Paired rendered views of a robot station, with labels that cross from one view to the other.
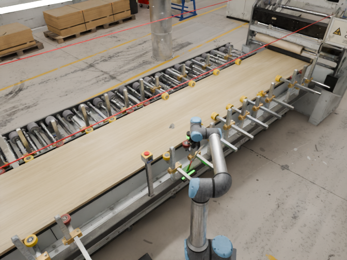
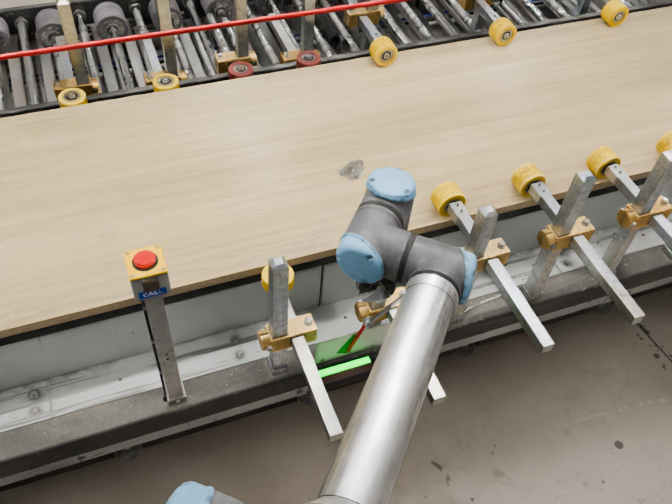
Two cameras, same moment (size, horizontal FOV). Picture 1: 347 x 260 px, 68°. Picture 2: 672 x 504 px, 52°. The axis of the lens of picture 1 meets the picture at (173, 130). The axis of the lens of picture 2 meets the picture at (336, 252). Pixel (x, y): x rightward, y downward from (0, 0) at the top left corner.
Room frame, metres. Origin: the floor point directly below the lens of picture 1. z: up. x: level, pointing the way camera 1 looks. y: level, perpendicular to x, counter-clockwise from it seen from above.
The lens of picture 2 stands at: (0.75, -0.33, 2.24)
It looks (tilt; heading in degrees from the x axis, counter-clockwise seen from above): 50 degrees down; 15
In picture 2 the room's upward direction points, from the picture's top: 6 degrees clockwise
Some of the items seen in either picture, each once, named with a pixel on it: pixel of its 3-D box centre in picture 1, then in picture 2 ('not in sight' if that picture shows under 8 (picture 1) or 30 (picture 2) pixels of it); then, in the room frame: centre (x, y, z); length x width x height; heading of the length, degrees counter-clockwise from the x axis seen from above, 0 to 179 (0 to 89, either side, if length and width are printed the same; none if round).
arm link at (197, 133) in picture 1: (197, 133); (374, 244); (1.53, -0.19, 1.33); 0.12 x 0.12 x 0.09; 88
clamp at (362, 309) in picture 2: (193, 155); (382, 305); (1.76, -0.19, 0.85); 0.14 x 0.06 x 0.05; 130
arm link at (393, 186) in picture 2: (195, 124); (388, 203); (1.65, -0.18, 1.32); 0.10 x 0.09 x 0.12; 178
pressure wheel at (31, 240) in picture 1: (32, 243); not in sight; (0.91, 1.02, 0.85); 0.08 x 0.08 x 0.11
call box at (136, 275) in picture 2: (146, 157); (148, 273); (1.42, 0.21, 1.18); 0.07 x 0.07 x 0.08; 40
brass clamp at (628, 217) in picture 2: (243, 115); (643, 213); (2.25, -0.77, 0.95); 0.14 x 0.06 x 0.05; 130
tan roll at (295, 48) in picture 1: (290, 46); not in sight; (3.85, -1.82, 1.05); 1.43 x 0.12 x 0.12; 40
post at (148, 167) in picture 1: (149, 178); (163, 346); (1.42, 0.21, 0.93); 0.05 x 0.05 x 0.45; 40
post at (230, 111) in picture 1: (227, 127); (555, 240); (2.07, -0.56, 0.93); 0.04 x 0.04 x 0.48; 40
